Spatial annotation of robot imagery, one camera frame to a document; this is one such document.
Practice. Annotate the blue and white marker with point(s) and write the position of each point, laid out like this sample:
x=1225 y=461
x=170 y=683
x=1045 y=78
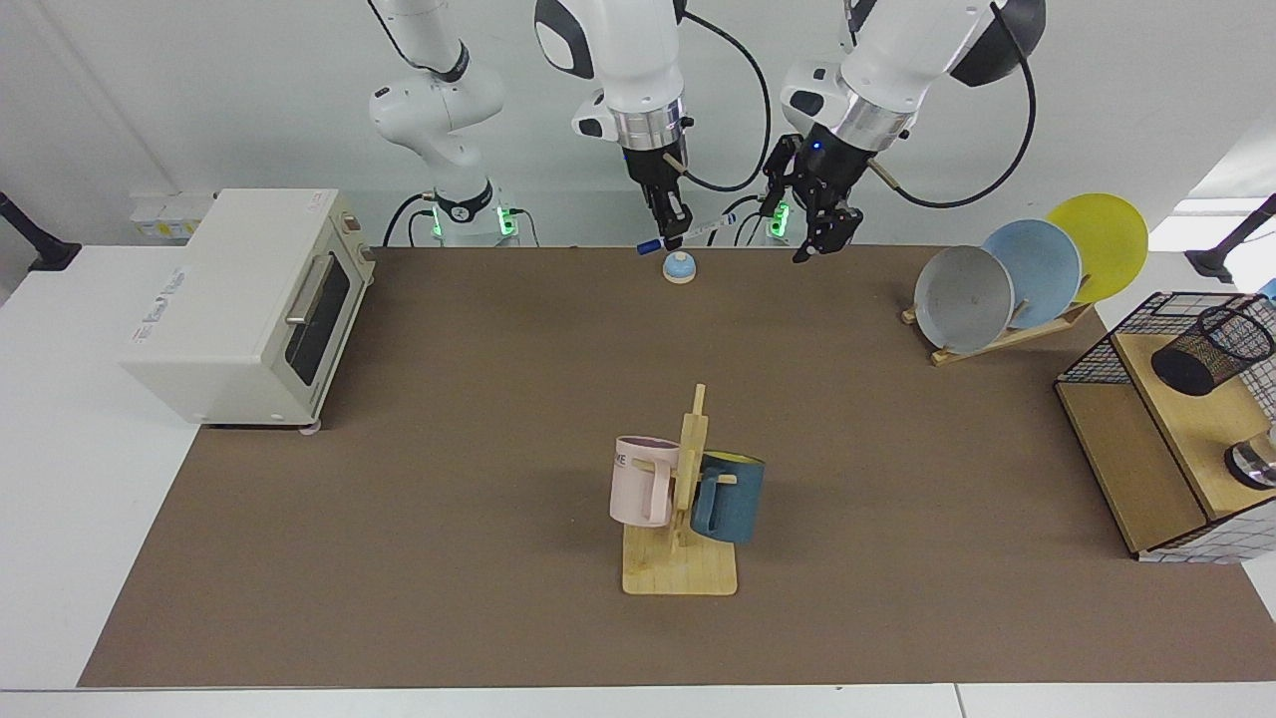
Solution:
x=703 y=225

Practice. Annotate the black mesh pen holder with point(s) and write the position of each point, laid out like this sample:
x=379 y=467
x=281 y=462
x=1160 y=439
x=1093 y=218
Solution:
x=1196 y=364

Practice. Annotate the small blue round bell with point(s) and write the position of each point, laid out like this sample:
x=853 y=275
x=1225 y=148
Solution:
x=679 y=269

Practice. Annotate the grey plate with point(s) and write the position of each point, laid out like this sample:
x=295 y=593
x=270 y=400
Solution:
x=962 y=299

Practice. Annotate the wooden plate rack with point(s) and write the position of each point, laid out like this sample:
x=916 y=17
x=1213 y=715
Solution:
x=997 y=344

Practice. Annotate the light blue plate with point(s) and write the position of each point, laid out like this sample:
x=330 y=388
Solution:
x=1037 y=269

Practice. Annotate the dark blue cup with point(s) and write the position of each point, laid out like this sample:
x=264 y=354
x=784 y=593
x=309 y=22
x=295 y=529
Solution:
x=740 y=499

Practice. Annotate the pink cup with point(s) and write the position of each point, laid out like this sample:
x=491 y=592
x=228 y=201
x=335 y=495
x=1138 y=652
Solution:
x=630 y=489

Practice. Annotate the yellow plate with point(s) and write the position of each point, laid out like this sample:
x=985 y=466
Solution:
x=1107 y=239

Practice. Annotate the wooden cup stand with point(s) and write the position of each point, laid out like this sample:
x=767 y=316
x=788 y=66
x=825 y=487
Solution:
x=678 y=573

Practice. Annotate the brown table cloth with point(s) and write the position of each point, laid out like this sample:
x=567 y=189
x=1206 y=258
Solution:
x=399 y=548

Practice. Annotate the pale toaster oven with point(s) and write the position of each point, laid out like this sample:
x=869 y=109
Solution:
x=229 y=299

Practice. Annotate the silver round metal container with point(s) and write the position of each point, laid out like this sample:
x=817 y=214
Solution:
x=1254 y=464

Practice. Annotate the white checked cloth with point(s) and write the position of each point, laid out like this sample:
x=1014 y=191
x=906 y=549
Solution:
x=1206 y=543

